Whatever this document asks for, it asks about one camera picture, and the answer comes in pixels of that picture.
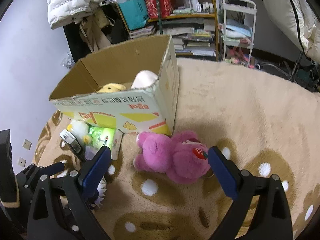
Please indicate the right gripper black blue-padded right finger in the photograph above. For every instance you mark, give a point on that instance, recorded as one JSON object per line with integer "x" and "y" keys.
{"x": 271, "y": 219}

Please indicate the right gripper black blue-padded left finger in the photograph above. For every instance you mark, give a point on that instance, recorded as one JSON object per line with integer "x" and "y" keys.
{"x": 74, "y": 191}

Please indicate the black white small box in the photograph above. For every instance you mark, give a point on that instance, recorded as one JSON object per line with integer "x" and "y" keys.
{"x": 73, "y": 144}

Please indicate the white yellow plush toy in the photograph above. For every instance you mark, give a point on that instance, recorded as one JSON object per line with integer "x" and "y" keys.
{"x": 80, "y": 130}

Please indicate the green tissue pack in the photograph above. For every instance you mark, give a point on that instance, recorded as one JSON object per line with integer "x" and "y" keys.
{"x": 109, "y": 137}

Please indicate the pink strawberry plush bear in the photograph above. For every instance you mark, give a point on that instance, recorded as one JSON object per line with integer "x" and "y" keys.
{"x": 182, "y": 157}

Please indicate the cardboard box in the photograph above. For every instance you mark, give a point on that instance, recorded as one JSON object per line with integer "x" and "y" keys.
{"x": 150, "y": 109}

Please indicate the white pink plush toy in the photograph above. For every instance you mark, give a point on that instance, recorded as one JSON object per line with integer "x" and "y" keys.
{"x": 143, "y": 79}

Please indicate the beige hanging coat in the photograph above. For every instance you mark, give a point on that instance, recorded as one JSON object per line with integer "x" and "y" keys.
{"x": 92, "y": 35}

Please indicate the stack of books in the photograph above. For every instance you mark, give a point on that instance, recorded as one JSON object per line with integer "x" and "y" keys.
{"x": 190, "y": 36}

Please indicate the white rolling cart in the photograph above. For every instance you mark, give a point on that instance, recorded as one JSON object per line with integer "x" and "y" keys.
{"x": 238, "y": 30}

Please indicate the teal bag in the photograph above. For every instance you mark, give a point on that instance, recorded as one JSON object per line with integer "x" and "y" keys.
{"x": 134, "y": 12}

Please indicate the wooden bookshelf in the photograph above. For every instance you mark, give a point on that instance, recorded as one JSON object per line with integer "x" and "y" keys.
{"x": 175, "y": 17}

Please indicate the red gift bag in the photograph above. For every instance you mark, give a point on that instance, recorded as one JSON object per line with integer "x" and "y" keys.
{"x": 166, "y": 8}

